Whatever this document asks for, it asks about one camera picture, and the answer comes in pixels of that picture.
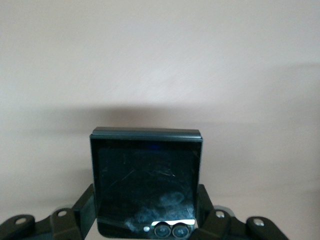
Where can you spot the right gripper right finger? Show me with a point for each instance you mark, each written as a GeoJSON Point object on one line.
{"type": "Point", "coordinates": [208, 207]}

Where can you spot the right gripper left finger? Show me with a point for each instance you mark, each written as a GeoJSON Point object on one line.
{"type": "Point", "coordinates": [83, 207]}

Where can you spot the black flip phone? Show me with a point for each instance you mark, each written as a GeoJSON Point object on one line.
{"type": "Point", "coordinates": [145, 175]}

